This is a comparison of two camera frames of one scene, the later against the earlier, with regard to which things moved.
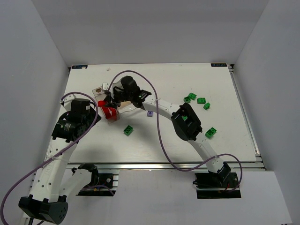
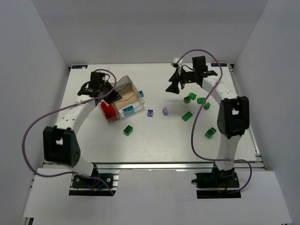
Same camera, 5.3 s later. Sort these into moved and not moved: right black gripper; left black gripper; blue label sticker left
Moved: right black gripper; left black gripper
Not moved: blue label sticker left
